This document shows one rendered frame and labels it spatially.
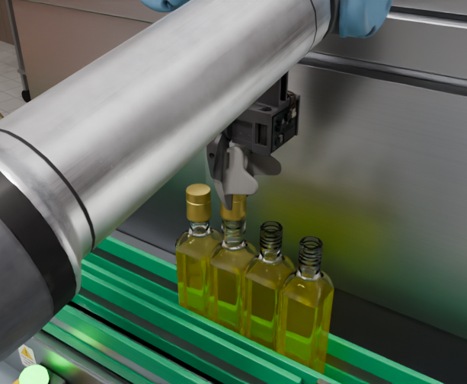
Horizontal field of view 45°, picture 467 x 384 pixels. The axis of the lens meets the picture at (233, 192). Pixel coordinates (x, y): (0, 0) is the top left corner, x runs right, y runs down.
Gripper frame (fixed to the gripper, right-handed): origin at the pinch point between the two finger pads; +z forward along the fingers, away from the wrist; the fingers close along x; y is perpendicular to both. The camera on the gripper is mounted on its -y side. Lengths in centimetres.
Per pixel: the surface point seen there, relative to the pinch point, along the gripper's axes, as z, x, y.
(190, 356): 27.0, -6.1, -3.6
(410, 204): 1.4, 11.9, 20.0
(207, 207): 3.7, -0.2, -4.0
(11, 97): 117, 193, -328
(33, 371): 32.1, -18.5, -25.8
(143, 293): 21.2, -3.9, -14.3
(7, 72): 117, 231, -381
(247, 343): 21.1, -4.0, 5.1
